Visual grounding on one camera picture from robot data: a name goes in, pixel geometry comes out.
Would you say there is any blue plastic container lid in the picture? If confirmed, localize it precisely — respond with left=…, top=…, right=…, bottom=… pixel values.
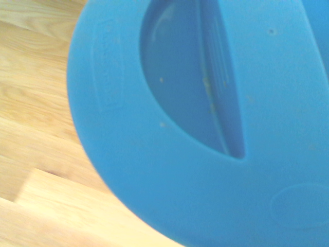
left=66, top=0, right=329, bottom=247

